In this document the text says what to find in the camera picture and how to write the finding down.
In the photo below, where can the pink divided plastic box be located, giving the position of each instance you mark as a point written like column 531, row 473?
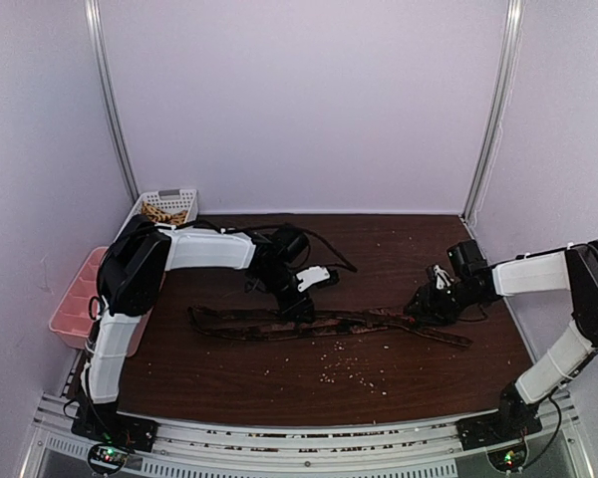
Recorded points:
column 71, row 321

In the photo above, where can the aluminium frame post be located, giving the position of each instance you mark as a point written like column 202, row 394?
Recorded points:
column 96, row 33
column 502, row 85

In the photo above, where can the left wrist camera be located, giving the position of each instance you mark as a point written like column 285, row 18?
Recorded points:
column 316, row 276

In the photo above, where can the white perforated plastic basket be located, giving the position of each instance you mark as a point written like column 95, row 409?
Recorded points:
column 172, row 201

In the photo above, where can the right aluminium frame post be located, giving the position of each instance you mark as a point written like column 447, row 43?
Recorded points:
column 502, row 85

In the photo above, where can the dark red patterned tie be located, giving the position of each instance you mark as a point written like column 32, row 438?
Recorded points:
column 267, row 326

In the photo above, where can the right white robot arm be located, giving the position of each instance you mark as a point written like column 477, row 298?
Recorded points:
column 569, row 273

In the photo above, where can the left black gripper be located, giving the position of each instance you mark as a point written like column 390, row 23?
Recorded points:
column 291, row 308

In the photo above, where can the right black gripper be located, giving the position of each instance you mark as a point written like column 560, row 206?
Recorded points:
column 428, row 305

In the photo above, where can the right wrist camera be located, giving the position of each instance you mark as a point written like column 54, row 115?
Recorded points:
column 439, row 277

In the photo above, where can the left aluminium frame post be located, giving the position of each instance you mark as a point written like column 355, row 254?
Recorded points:
column 96, row 33

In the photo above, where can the aluminium front rail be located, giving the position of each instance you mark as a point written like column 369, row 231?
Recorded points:
column 420, row 448

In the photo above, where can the leopard print tie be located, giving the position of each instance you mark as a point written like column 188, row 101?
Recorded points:
column 159, row 216

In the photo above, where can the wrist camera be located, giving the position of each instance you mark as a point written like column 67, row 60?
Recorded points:
column 316, row 276
column 439, row 277

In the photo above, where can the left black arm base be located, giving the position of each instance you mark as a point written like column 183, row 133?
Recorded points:
column 103, row 423

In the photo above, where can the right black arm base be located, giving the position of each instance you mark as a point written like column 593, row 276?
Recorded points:
column 511, row 421

